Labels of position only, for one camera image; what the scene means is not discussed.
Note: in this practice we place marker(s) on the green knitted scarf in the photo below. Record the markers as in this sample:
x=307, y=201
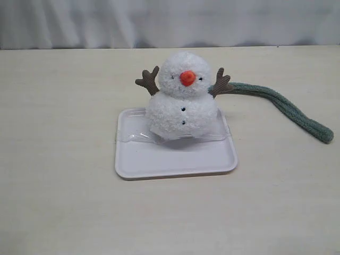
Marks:
x=286, y=107

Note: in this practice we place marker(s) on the white square plastic tray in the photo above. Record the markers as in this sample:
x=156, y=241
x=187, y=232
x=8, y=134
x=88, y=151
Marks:
x=138, y=160

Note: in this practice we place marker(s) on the white plush snowman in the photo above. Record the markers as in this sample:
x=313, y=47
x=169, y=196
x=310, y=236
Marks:
x=182, y=99

